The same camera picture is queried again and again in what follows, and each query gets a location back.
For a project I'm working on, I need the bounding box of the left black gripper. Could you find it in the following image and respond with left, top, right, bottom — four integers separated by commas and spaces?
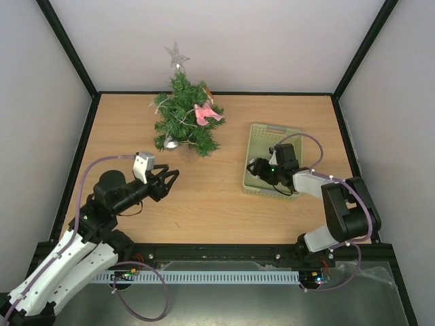
114, 164, 181, 215

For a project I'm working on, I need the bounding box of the silver glitter ball ornament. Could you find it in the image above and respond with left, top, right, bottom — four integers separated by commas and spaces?
163, 136, 179, 151

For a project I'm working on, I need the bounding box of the green perforated plastic basket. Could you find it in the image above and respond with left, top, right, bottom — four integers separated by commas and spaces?
242, 123, 300, 200

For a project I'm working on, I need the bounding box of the small green christmas tree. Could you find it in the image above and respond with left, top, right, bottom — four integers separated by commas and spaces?
154, 71, 226, 157

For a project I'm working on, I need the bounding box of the pink fabric bow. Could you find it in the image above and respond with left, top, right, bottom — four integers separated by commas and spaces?
194, 103, 224, 126

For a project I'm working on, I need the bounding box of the silver star ornament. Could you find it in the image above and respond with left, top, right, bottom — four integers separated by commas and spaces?
164, 41, 190, 72

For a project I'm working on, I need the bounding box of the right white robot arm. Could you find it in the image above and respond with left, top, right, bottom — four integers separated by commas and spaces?
247, 158, 381, 266

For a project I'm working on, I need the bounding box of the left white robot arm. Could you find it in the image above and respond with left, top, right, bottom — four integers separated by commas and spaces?
1, 164, 179, 325

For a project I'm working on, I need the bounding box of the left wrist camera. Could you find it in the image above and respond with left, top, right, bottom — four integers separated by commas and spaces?
133, 151, 156, 185

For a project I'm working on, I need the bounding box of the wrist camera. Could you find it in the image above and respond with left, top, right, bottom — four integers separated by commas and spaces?
268, 143, 299, 170
133, 151, 156, 185

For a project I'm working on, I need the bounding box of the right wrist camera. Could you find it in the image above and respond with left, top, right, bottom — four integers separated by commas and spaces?
268, 143, 299, 170

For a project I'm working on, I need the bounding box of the black aluminium front rail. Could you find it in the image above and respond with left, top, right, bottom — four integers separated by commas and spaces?
33, 242, 392, 263

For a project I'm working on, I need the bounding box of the purple cable loop front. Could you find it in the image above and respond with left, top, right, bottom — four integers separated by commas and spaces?
110, 261, 170, 321

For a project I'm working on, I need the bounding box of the white slotted cable duct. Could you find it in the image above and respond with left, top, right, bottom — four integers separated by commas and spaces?
91, 270, 300, 285

